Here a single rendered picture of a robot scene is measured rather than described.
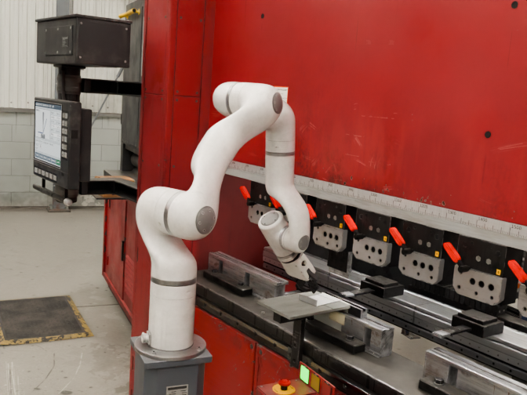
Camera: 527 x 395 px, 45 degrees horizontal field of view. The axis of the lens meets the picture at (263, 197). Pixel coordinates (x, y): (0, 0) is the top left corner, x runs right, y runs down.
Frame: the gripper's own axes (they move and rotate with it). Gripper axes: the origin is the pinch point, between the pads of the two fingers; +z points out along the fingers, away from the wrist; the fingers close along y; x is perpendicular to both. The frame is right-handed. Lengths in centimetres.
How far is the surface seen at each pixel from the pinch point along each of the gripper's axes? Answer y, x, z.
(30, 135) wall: 663, -143, 131
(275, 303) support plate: 4.8, 11.5, -1.3
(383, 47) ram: -15, -57, -55
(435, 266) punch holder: -44.4, -13.9, -10.1
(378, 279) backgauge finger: -2.9, -26.0, 25.3
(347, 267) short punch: -6.3, -13.5, 3.7
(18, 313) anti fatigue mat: 295, 47, 97
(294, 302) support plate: 2.0, 6.7, 2.6
